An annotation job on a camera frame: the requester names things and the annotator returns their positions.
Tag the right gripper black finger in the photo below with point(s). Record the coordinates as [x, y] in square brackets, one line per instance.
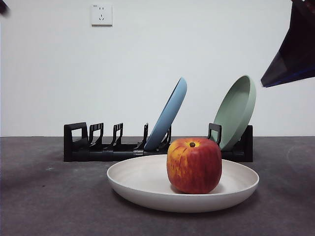
[297, 49]

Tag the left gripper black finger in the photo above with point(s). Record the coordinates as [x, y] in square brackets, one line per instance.
[3, 9]

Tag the red yellow apple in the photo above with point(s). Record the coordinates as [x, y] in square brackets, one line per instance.
[194, 167]

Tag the pale cream yellow plate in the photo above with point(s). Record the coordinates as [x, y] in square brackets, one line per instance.
[142, 182]

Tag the green plate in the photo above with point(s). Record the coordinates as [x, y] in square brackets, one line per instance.
[233, 110]

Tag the blue plate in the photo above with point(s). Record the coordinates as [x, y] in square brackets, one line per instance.
[167, 115]

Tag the black plate rack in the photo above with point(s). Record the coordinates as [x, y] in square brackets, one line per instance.
[88, 156]

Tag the white wall socket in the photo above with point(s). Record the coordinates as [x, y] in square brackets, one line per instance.
[102, 14]

